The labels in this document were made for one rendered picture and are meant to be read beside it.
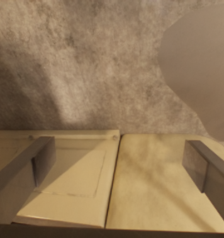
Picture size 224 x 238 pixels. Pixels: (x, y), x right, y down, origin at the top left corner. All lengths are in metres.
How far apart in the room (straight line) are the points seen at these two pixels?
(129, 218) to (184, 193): 0.28
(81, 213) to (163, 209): 0.37
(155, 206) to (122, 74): 0.65
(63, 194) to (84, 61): 0.70
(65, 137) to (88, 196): 0.49
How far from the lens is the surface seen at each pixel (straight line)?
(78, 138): 1.22
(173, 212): 0.88
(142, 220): 0.86
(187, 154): 0.17
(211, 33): 0.89
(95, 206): 0.91
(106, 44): 0.88
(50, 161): 0.16
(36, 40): 1.01
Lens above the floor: 0.83
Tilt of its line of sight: 49 degrees down
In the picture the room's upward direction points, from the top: 165 degrees counter-clockwise
